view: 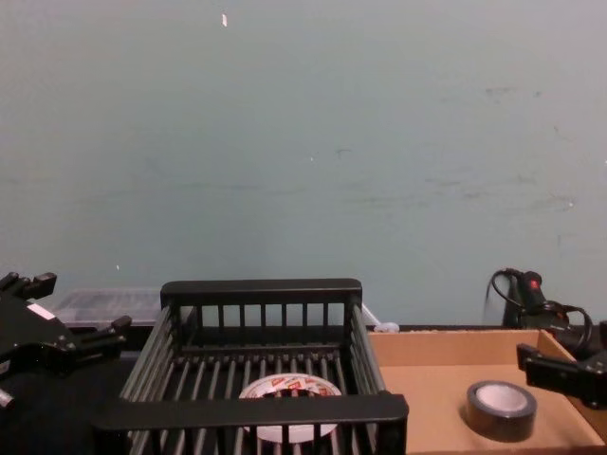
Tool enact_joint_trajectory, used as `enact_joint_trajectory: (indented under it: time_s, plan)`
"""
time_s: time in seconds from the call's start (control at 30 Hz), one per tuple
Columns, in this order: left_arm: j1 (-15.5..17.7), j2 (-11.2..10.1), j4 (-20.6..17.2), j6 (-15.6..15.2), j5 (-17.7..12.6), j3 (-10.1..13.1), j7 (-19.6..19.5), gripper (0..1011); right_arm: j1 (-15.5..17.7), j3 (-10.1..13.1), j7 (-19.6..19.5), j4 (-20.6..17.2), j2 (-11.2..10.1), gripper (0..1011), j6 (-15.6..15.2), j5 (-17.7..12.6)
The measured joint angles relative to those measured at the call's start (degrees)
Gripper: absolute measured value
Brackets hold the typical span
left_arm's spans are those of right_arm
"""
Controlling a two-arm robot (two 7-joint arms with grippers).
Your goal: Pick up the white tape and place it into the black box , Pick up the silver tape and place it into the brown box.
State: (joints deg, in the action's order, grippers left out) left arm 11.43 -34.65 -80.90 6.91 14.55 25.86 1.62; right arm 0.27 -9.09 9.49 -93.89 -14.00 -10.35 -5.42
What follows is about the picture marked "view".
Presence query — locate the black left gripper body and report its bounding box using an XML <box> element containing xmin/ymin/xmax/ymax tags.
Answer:
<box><xmin>0</xmin><ymin>286</ymin><xmax>78</xmax><ymax>380</ymax></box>

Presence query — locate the clear plastic case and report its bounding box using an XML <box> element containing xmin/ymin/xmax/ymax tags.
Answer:
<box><xmin>49</xmin><ymin>286</ymin><xmax>165</xmax><ymax>329</ymax></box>

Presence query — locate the roll of silver tape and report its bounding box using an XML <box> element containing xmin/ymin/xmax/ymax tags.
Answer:
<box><xmin>458</xmin><ymin>379</ymin><xmax>539</xmax><ymax>445</ymax></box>

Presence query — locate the shallow brown cardboard tray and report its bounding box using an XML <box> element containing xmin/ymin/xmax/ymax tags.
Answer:
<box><xmin>367</xmin><ymin>329</ymin><xmax>607</xmax><ymax>455</ymax></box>

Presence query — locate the black rack with steel bars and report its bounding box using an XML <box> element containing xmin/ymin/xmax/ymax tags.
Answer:
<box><xmin>92</xmin><ymin>278</ymin><xmax>410</xmax><ymax>455</ymax></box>

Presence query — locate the roll of white tape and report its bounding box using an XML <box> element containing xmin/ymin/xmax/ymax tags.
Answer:
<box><xmin>238</xmin><ymin>373</ymin><xmax>342</xmax><ymax>445</ymax></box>

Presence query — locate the plain pale wall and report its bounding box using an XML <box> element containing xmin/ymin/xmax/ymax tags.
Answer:
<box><xmin>0</xmin><ymin>0</ymin><xmax>607</xmax><ymax>328</ymax></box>

